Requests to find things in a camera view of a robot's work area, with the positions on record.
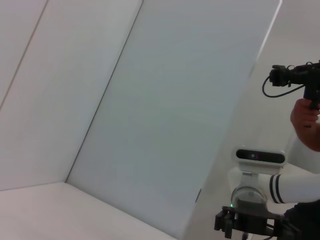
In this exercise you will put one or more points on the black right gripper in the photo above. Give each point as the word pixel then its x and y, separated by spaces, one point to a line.
pixel 252 217

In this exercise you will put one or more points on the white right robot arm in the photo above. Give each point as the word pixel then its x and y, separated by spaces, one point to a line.
pixel 295 187

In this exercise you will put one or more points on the bare operator hand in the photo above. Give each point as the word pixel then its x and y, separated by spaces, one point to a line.
pixel 305 122

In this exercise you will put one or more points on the black background object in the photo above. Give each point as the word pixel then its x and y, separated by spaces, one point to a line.
pixel 307 222

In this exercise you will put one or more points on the black handheld controller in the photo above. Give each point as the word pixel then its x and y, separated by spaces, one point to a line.
pixel 300 75

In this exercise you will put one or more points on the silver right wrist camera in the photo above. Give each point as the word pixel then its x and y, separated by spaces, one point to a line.
pixel 260 158

